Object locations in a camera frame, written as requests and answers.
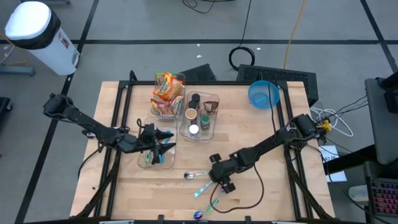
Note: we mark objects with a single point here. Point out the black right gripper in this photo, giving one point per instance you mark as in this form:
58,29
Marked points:
220,172

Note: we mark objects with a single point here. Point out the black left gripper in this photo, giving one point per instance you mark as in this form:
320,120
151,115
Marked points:
147,140

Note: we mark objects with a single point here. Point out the spice jar white lid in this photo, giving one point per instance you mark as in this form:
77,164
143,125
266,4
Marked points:
193,129

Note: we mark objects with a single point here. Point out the silver metal spoon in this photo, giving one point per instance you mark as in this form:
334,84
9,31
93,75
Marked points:
188,175

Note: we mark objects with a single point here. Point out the brown roast beef ramen pack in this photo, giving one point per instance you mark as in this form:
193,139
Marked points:
160,108

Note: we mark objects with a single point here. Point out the spice jar tan top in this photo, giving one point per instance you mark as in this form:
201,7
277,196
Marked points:
191,114

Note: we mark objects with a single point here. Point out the yellow-orange ramen pack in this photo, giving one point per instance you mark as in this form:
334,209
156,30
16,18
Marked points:
176,103

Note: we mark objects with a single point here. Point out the short clear plastic bin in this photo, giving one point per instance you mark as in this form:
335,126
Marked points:
213,130

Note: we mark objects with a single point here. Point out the spice jar green lid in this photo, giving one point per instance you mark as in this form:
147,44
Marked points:
204,121

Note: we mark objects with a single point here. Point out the spice jar purple label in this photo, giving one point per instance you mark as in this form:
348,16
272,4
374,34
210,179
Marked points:
192,104

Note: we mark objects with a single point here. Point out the small glass spice jar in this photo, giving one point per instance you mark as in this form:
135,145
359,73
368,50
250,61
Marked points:
202,112

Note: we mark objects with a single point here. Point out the brown spice jar black lid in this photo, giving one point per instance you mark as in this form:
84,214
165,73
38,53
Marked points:
196,97

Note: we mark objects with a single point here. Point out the orange chicken ramen pack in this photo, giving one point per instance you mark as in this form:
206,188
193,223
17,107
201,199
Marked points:
168,87

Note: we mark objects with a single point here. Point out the brown food packet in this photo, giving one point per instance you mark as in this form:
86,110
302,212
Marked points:
211,107

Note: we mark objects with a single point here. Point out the green-edged ramen pack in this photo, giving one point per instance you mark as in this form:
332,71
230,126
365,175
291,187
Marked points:
160,74

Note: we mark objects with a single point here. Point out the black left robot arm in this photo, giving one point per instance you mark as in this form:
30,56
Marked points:
93,126

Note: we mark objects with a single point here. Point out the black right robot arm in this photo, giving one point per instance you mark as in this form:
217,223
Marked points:
267,143

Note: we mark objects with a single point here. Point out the black table clamp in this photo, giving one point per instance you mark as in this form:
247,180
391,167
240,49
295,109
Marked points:
247,219
160,218

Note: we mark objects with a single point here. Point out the black box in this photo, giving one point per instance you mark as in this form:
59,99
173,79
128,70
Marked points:
199,73

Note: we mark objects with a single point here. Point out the small blue spoon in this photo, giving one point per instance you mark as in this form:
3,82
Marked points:
260,99

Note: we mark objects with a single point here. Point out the silver aluminium bar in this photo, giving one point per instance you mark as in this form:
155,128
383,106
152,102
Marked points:
289,222
116,222

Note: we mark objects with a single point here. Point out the blue plastic bowl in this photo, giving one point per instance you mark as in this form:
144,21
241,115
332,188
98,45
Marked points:
258,90

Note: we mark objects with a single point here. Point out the white paper sheet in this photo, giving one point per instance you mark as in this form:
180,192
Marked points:
337,175

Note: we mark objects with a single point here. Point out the black mesh computer case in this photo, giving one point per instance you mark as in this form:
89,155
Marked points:
289,74

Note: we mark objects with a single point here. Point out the white computer mouse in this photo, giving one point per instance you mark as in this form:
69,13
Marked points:
357,193

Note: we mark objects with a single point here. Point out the grey stand base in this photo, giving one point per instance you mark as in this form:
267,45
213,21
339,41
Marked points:
18,71

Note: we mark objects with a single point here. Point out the white trash can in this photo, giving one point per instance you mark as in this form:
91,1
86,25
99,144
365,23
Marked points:
40,37

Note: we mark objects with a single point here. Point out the black chair part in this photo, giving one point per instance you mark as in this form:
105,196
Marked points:
4,104

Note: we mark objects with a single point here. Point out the backlit computer keyboard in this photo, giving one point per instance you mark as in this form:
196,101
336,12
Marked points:
385,196

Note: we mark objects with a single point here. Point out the black desk device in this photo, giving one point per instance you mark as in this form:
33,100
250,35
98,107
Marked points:
391,96

